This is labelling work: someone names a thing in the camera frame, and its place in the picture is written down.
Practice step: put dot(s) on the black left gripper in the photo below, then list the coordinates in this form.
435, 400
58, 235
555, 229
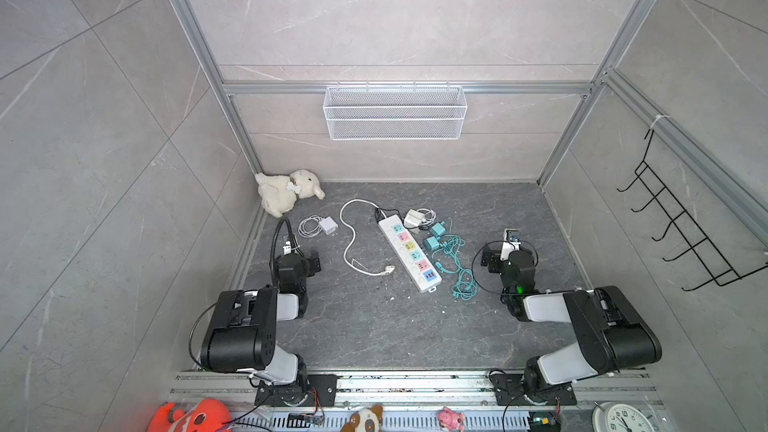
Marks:
309, 262

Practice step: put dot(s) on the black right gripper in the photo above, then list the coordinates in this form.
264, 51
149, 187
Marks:
491, 255

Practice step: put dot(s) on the teal charger adapter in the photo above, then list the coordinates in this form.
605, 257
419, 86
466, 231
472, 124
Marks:
438, 230
432, 244

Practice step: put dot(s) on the white power strip colourful sockets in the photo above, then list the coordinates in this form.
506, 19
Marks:
413, 259

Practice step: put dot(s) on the white charger with cable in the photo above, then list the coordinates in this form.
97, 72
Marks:
315, 225
422, 218

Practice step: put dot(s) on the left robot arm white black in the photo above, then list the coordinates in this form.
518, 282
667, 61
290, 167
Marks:
241, 335

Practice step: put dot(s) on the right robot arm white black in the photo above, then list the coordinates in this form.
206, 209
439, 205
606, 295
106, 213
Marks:
610, 334

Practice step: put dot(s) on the white plush lamb toy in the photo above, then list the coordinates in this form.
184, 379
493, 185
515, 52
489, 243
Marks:
280, 193

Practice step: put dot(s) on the pink plush toy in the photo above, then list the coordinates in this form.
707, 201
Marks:
451, 421

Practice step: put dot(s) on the brown white plush dog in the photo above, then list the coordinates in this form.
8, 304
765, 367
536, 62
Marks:
368, 419

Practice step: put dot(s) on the red plush toy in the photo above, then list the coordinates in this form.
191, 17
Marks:
206, 415

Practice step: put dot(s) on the white alarm clock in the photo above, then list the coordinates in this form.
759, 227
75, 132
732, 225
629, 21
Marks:
620, 417

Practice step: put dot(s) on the white charger with coiled cable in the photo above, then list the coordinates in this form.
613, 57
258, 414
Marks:
315, 225

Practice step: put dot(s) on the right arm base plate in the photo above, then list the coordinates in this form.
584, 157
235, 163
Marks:
519, 389

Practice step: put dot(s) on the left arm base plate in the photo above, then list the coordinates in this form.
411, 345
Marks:
314, 390

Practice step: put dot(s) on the white wire mesh basket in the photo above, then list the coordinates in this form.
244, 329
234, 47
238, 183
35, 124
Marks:
416, 112

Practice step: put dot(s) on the black wire hook rack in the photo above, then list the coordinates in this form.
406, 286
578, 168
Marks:
678, 218

